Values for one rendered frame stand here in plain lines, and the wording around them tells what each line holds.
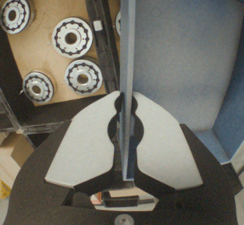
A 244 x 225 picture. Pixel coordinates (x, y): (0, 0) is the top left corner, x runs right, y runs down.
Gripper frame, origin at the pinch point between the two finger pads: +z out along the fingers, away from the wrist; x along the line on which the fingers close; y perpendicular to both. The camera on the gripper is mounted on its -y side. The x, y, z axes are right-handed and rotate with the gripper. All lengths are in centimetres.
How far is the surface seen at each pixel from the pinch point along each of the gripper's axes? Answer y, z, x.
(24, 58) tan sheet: 4.9, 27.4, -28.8
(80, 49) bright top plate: 3.0, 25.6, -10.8
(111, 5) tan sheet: -7.4, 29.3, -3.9
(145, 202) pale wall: 325, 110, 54
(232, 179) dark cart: 123, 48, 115
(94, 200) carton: 73, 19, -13
